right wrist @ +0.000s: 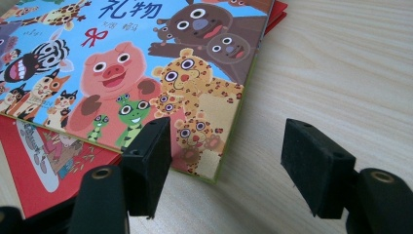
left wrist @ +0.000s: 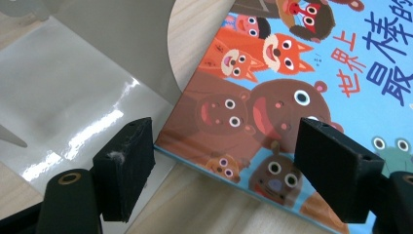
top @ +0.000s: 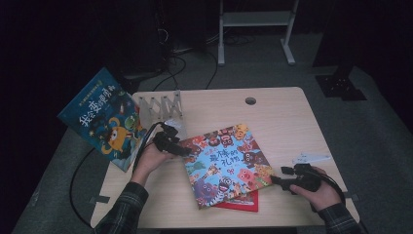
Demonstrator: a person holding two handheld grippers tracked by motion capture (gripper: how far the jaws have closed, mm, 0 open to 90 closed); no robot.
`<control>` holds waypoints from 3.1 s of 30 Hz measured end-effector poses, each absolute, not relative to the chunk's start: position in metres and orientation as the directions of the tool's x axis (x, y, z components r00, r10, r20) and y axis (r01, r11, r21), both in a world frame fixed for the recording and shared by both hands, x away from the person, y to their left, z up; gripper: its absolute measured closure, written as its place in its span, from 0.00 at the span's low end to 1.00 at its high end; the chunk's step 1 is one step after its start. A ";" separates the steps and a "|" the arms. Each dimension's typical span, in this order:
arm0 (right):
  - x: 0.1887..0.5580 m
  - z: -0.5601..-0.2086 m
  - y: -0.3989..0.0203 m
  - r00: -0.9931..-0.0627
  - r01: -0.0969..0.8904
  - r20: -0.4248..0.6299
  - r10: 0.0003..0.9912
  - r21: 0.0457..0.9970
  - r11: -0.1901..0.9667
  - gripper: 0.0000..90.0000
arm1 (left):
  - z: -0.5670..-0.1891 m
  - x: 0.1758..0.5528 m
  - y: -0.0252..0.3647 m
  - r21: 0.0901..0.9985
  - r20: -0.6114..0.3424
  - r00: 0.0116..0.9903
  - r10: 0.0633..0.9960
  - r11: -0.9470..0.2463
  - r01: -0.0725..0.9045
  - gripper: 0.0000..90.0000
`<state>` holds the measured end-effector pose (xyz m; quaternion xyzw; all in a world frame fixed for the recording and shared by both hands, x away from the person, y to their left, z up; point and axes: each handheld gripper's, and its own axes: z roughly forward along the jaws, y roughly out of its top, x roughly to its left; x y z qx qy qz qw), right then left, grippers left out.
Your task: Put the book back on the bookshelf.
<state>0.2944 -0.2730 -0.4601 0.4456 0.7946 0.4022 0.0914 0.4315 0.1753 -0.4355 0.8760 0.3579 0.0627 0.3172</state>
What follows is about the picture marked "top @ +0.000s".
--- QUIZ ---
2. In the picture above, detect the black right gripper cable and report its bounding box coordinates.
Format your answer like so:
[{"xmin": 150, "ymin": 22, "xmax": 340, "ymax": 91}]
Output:
[{"xmin": 311, "ymin": 171, "xmax": 347, "ymax": 213}]

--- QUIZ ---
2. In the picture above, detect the person's right hand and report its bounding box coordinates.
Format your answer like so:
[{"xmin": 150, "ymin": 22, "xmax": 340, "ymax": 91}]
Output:
[{"xmin": 289, "ymin": 166, "xmax": 343, "ymax": 213}]

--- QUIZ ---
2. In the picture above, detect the long black floor cable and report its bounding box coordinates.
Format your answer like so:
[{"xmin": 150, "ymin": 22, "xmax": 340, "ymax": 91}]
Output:
[{"xmin": 68, "ymin": 146, "xmax": 99, "ymax": 229}]

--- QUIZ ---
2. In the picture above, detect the black stand with square base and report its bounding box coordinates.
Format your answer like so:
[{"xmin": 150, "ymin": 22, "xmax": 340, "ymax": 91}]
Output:
[{"xmin": 312, "ymin": 0, "xmax": 368, "ymax": 102}]

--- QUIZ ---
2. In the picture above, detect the black cable bundle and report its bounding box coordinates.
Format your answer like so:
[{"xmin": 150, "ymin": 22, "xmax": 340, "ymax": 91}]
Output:
[{"xmin": 223, "ymin": 33, "xmax": 256, "ymax": 47}]

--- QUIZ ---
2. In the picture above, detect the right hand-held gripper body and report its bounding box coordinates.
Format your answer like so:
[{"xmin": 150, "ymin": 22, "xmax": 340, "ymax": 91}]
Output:
[{"xmin": 291, "ymin": 152, "xmax": 332, "ymax": 193}]

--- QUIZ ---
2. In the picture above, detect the blue monster picture book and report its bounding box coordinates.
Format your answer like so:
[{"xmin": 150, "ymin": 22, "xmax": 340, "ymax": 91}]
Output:
[{"xmin": 56, "ymin": 66, "xmax": 146, "ymax": 174}]

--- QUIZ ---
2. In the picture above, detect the person's left hand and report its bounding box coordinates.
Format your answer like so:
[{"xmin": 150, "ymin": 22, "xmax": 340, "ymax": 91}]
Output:
[{"xmin": 130, "ymin": 140, "xmax": 177, "ymax": 187}]

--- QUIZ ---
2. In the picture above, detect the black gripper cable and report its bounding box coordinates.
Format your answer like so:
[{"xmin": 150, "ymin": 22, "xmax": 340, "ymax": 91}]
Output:
[
  {"xmin": 311, "ymin": 171, "xmax": 347, "ymax": 213},
  {"xmin": 131, "ymin": 121, "xmax": 166, "ymax": 174}
]

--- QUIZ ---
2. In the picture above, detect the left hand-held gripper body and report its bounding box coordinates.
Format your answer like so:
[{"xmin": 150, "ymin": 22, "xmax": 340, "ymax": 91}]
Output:
[{"xmin": 152, "ymin": 118, "xmax": 183, "ymax": 154}]

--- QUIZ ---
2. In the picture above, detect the white metal frame stand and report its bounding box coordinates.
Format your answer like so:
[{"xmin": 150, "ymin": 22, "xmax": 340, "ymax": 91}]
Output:
[{"xmin": 216, "ymin": 0, "xmax": 300, "ymax": 67}]

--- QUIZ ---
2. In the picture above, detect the red picture book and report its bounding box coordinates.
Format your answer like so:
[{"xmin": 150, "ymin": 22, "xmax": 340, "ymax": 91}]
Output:
[{"xmin": 213, "ymin": 189, "xmax": 260, "ymax": 214}]

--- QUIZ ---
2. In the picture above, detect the colourful animals picture book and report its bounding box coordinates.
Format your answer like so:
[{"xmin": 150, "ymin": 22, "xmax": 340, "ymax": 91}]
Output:
[{"xmin": 179, "ymin": 123, "xmax": 276, "ymax": 211}]

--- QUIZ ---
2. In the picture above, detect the thin black floor cable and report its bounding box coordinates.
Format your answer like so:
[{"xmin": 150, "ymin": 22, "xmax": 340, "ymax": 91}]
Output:
[
  {"xmin": 152, "ymin": 54, "xmax": 188, "ymax": 93},
  {"xmin": 205, "ymin": 48, "xmax": 219, "ymax": 91}
]

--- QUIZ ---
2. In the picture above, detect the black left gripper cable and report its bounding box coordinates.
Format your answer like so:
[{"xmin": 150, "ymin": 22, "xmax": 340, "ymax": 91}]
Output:
[{"xmin": 131, "ymin": 121, "xmax": 166, "ymax": 174}]

